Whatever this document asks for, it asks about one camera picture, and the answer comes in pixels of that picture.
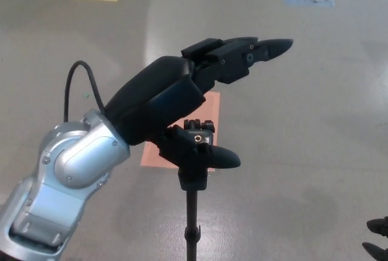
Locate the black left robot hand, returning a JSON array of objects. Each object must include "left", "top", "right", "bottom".
[{"left": 104, "top": 36, "right": 295, "bottom": 171}]

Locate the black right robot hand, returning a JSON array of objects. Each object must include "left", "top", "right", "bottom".
[{"left": 362, "top": 217, "right": 388, "bottom": 261}]

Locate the black phone stand tripod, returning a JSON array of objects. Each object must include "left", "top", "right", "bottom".
[{"left": 177, "top": 118, "right": 216, "bottom": 261}]

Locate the orange floor tape patch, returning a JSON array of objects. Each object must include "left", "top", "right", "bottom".
[{"left": 140, "top": 91, "right": 221, "bottom": 171}]

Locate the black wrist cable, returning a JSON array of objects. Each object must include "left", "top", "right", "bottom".
[{"left": 64, "top": 60, "right": 107, "bottom": 122}]

